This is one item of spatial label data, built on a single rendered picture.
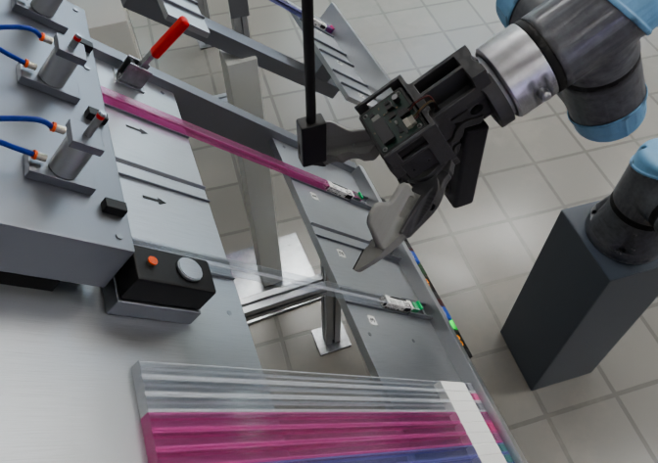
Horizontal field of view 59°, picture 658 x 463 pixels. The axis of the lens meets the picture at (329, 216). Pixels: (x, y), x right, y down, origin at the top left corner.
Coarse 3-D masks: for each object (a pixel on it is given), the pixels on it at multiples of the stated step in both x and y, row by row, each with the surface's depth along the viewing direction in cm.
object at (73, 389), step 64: (128, 128) 66; (128, 192) 58; (192, 192) 66; (0, 320) 40; (64, 320) 43; (128, 320) 47; (0, 384) 37; (64, 384) 40; (128, 384) 43; (0, 448) 34; (64, 448) 37; (128, 448) 40
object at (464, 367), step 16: (352, 176) 104; (368, 192) 101; (400, 256) 93; (416, 272) 90; (416, 288) 90; (432, 304) 87; (432, 320) 86; (448, 336) 84; (448, 352) 83; (464, 352) 82; (464, 368) 81; (480, 384) 79; (496, 416) 76; (512, 448) 74
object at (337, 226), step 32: (288, 160) 90; (320, 192) 90; (320, 224) 83; (352, 224) 90; (320, 256) 78; (352, 256) 83; (384, 288) 83; (352, 320) 72; (384, 320) 77; (416, 320) 84; (384, 352) 72; (416, 352) 77
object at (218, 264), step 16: (144, 240) 53; (192, 256) 57; (208, 256) 58; (224, 272) 60; (240, 272) 61; (256, 272) 62; (272, 272) 64; (288, 272) 66; (304, 288) 68; (320, 288) 69; (336, 288) 72; (352, 288) 74; (384, 304) 79; (416, 304) 84
